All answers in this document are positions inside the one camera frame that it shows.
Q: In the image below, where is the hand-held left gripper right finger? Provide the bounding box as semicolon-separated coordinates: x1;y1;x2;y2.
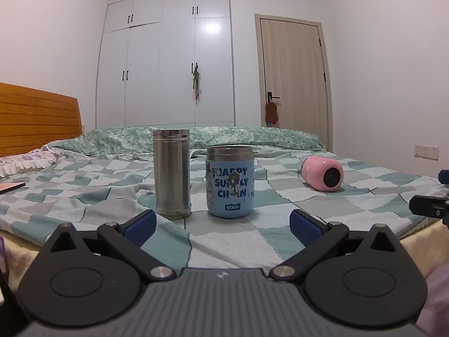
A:
269;209;405;284

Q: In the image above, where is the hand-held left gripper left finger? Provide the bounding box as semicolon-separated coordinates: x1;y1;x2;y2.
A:
41;210;177;284

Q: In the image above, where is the pink cup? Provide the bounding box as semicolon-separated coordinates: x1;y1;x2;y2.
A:
301;156;345;193

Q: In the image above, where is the tall stainless steel cup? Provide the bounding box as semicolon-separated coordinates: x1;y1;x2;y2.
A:
152;129;192;220

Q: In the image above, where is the blue printed cup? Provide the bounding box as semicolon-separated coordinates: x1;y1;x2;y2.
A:
205;145;255;218

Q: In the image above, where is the checked green blanket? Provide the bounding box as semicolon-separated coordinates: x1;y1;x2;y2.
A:
0;148;449;272

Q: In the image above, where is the green patterned quilt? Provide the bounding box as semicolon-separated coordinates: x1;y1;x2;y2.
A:
45;126;326;159

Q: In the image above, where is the person's pink clothing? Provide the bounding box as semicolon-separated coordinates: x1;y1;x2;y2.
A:
424;263;449;337

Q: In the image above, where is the brown plush toy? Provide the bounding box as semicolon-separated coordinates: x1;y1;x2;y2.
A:
264;100;280;126

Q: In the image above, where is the floral frilled pillow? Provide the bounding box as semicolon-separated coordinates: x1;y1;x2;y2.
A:
0;147;59;178

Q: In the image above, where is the flat pink book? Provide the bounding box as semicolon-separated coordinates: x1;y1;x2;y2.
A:
0;181;26;195

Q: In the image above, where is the purple object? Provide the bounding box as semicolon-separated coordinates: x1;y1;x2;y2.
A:
0;236;8;275

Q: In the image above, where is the wooden headboard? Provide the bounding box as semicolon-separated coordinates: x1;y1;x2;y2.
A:
0;82;84;158

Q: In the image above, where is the green hanging ornament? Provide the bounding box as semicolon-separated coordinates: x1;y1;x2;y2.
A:
191;63;203;103

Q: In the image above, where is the beige door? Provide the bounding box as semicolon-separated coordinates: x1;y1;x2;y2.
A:
254;13;334;152

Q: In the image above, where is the white wardrobe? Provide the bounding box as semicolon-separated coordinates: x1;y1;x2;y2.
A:
95;0;236;131

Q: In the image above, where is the white wall socket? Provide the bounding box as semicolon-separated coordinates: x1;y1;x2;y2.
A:
413;144;440;159

